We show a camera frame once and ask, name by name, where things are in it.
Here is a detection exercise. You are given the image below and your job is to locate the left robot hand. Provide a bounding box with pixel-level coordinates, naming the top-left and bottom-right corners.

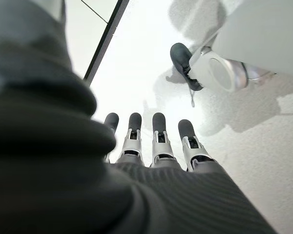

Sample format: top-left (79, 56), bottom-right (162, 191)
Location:
top-left (0, 0), bottom-right (278, 234)

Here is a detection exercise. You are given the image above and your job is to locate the black left robot foot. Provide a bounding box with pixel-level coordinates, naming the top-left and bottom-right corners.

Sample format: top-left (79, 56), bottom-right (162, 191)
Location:
top-left (169, 42), bottom-right (204, 108)

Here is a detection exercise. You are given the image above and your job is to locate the black plinth strip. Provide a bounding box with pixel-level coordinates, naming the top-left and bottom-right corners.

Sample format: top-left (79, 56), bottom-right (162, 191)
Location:
top-left (83, 0), bottom-right (130, 84)

